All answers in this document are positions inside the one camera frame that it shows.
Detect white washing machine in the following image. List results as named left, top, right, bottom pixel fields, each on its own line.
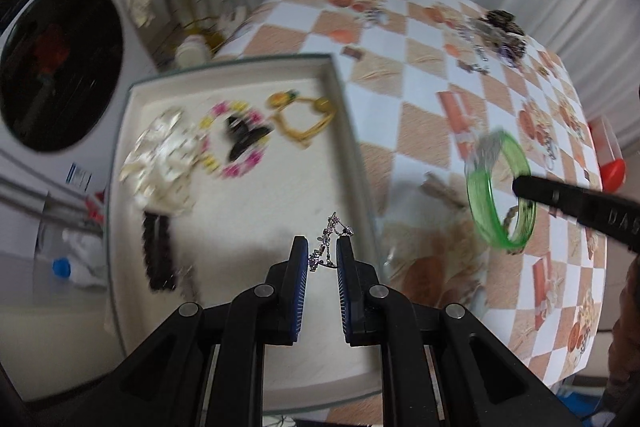
left=1, top=0, right=156, bottom=199

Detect small silver chain charm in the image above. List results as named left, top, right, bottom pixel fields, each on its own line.
left=309, top=212, right=354, bottom=272

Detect red grey tongs tool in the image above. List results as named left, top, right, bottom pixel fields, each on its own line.
left=1, top=174, right=103, bottom=236

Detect white round container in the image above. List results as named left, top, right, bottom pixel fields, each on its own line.
left=175, top=35, right=212, bottom=69

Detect purple white hair ties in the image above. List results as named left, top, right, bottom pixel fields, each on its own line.
left=497, top=41, right=528, bottom=65

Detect black beaded hair clip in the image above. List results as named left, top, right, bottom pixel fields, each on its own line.
left=142, top=211, right=177, bottom=291

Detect red plastic stool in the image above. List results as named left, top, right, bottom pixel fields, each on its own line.
left=589, top=116, right=627, bottom=194

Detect yellow gold hair tie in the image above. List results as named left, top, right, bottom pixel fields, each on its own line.
left=264, top=90, right=338, bottom=148

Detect white bottle blue cap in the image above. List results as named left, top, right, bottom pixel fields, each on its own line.
left=51, top=257, right=107, bottom=288

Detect white grey shallow tray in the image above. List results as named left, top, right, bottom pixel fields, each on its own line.
left=114, top=54, right=381, bottom=412

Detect checkered patterned tablecloth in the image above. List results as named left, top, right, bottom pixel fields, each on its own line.
left=219, top=0, right=606, bottom=386

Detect green plastic bangle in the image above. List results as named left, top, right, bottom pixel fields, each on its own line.
left=465, top=129, right=536, bottom=253

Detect colourful beaded bracelet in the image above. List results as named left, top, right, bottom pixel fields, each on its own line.
left=197, top=100, right=271, bottom=180

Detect silver rhinestone hair clip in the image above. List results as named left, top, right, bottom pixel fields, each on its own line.
left=178, top=265, right=200, bottom=303

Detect black claw hair clip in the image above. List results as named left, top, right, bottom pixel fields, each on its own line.
left=227, top=115, right=272, bottom=162

